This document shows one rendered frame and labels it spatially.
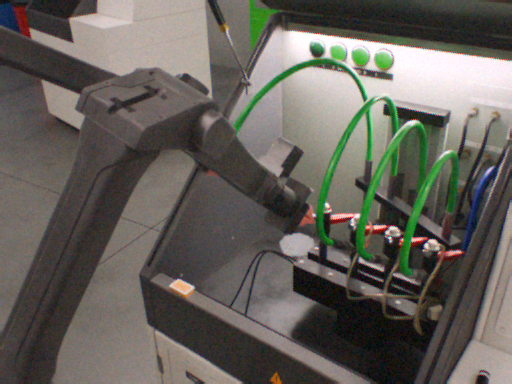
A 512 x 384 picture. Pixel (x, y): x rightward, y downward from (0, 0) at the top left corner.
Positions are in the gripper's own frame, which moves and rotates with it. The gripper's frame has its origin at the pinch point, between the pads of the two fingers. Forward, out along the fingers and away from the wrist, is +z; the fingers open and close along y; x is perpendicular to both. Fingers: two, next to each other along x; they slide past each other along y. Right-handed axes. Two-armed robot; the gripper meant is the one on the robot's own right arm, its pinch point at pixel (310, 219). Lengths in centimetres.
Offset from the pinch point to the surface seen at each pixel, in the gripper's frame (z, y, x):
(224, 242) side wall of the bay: 14.1, -16.7, 31.5
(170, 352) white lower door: 8, -46, 21
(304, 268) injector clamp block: 10.3, -9.8, 2.0
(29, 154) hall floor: 92, -66, 338
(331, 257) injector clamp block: 15.6, -4.4, 1.0
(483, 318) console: 15.4, 1.4, -34.5
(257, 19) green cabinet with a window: 148, 113, 257
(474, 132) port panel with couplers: 17.5, 35.5, -11.9
